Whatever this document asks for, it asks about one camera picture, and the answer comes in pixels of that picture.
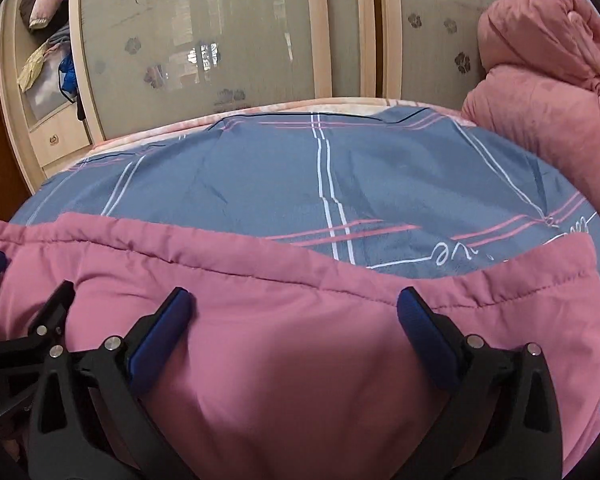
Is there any frosted glass wardrobe door right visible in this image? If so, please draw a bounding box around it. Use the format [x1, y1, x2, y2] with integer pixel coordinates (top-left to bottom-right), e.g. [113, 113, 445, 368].
[380, 0, 496, 110]

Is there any clear plastic storage box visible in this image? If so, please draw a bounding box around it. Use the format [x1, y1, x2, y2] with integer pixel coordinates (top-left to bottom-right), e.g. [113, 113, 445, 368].
[23, 48, 71, 122]

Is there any pink and white hooded jacket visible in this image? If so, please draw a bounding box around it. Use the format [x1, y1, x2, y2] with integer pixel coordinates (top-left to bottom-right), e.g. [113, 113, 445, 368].
[0, 214, 600, 479]

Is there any pink rolled quilt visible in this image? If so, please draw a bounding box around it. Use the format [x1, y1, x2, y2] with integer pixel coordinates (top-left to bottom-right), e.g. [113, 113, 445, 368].
[462, 0, 600, 214]

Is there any frosted glass wardrobe door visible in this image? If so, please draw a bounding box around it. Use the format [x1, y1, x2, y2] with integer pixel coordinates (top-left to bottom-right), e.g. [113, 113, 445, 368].
[380, 0, 496, 110]
[70, 0, 377, 141]

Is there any beige cloth bag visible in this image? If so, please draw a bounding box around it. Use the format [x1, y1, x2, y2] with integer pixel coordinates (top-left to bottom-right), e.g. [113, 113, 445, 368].
[17, 44, 47, 92]

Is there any open wardrobe shelf unit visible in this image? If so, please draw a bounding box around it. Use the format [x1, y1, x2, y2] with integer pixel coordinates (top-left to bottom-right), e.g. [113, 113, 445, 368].
[0, 0, 104, 192]

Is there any frosted glass wardrobe door left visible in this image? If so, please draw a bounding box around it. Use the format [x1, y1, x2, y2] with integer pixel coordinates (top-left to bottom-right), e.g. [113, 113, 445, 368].
[70, 0, 377, 141]

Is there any blue garment in wardrobe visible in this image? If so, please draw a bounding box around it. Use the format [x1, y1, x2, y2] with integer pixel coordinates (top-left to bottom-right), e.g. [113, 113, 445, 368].
[58, 53, 79, 103]

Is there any blue plaid bed sheet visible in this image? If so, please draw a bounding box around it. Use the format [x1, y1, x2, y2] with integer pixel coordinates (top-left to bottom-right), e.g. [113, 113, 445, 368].
[14, 106, 600, 278]

